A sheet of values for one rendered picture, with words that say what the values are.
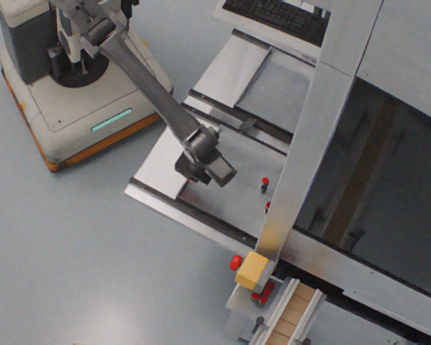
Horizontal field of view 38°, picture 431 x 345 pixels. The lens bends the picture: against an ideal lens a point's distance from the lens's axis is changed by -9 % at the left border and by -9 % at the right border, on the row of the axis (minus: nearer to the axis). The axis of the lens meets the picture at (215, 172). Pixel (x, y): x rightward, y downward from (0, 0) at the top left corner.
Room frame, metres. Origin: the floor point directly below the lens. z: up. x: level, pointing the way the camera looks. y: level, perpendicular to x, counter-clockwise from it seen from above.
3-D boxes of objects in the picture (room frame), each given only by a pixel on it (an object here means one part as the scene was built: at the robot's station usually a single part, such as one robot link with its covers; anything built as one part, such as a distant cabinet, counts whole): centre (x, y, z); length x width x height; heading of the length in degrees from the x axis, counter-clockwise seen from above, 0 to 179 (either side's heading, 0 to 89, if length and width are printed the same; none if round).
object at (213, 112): (1.06, -0.02, 0.91); 0.14 x 0.03 x 0.06; 69
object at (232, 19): (1.60, -0.15, 0.79); 0.45 x 0.28 x 0.03; 73
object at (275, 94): (1.16, -0.23, 0.90); 0.34 x 0.26 x 0.04; 70
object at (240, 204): (0.84, -0.11, 0.90); 0.34 x 0.26 x 0.04; 70
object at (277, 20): (1.58, -0.15, 0.82); 0.40 x 0.14 x 0.02; 73
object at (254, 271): (0.57, -0.13, 1.00); 0.08 x 0.07 x 0.07; 70
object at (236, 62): (1.03, -0.10, 0.87); 0.70 x 0.48 x 0.02; 160
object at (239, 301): (0.54, -0.17, 0.87); 0.14 x 0.13 x 0.02; 70
